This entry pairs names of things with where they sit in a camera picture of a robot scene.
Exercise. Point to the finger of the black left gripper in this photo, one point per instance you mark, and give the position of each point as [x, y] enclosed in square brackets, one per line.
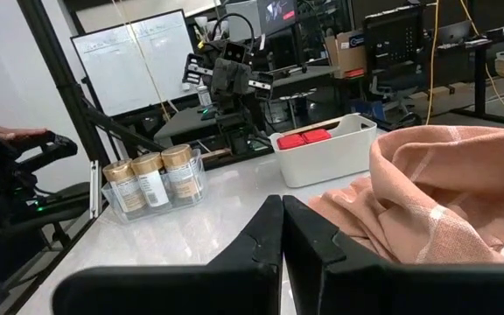
[194, 67]
[261, 85]

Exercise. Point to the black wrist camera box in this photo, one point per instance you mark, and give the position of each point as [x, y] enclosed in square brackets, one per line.
[234, 51]

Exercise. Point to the clear plastic bin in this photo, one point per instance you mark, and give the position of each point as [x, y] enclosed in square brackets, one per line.
[156, 212]

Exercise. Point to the grey table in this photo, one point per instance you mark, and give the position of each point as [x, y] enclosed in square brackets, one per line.
[182, 122]

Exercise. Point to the gold-lid sesame seasoning jar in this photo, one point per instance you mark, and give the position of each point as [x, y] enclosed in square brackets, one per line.
[151, 184]
[123, 188]
[182, 175]

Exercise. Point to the whiteboard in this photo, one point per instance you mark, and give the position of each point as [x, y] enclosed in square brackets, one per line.
[134, 61]

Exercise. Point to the computer monitor with red image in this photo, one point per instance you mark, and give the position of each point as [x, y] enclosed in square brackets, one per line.
[278, 15]

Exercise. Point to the black rig frame post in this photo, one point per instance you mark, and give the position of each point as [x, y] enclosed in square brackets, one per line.
[59, 79]

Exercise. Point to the white plastic bin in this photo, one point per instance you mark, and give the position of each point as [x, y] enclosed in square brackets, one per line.
[331, 162]

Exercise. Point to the silver frame rail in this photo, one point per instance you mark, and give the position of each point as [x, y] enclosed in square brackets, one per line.
[94, 188]

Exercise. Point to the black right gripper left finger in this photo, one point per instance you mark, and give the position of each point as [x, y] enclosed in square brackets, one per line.
[169, 291]

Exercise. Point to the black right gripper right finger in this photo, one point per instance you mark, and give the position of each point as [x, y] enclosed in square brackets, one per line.
[409, 291]

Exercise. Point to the black office chair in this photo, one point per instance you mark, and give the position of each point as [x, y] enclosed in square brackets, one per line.
[394, 57]

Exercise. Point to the person's hand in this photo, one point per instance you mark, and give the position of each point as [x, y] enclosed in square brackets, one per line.
[11, 131]

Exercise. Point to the black desk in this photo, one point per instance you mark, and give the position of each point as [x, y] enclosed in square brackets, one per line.
[479, 65]

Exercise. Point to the white bottle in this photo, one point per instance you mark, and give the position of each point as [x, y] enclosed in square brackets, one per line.
[204, 96]

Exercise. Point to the grey desk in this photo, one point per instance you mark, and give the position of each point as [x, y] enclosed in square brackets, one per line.
[304, 74]

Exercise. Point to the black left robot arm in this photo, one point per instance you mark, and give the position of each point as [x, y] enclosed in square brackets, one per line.
[234, 127]

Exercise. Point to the grey laptop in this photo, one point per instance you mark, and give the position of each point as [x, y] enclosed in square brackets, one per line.
[453, 32]

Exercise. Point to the pink cloth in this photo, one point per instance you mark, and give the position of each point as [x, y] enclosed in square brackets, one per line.
[453, 188]

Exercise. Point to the cardboard box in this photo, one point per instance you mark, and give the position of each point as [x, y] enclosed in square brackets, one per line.
[346, 54]

